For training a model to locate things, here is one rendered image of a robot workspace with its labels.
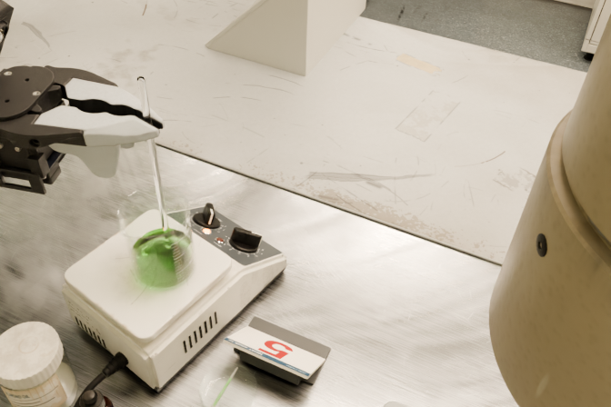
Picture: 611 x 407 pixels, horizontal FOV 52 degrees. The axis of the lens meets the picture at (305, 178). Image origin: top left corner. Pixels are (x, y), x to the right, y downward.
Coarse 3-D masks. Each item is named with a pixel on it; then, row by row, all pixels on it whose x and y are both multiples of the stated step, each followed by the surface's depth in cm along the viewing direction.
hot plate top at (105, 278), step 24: (120, 240) 62; (96, 264) 60; (120, 264) 60; (216, 264) 60; (72, 288) 59; (96, 288) 58; (120, 288) 58; (144, 288) 58; (192, 288) 58; (120, 312) 56; (144, 312) 56; (168, 312) 56; (144, 336) 54
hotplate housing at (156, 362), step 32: (64, 288) 61; (224, 288) 61; (256, 288) 66; (96, 320) 58; (192, 320) 58; (224, 320) 63; (128, 352) 57; (160, 352) 56; (192, 352) 61; (160, 384) 59
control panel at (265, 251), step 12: (192, 216) 70; (216, 216) 72; (192, 228) 67; (204, 228) 68; (216, 228) 69; (228, 228) 70; (216, 240) 66; (228, 240) 68; (228, 252) 65; (240, 252) 66; (264, 252) 68; (276, 252) 69
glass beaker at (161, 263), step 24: (144, 192) 57; (168, 192) 57; (120, 216) 54; (144, 216) 58; (168, 216) 59; (144, 240) 53; (168, 240) 54; (192, 240) 57; (144, 264) 55; (168, 264) 56; (192, 264) 58; (168, 288) 58
